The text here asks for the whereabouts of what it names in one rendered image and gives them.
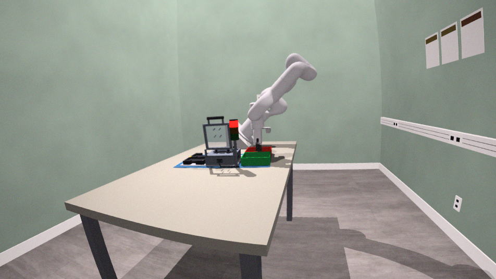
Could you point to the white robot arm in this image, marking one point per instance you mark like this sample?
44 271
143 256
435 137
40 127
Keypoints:
296 67

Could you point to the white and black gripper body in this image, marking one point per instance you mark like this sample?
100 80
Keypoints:
257 133

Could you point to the red bin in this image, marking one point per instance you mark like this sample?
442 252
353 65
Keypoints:
253 149

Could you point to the green bin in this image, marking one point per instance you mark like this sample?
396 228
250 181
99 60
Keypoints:
261 158

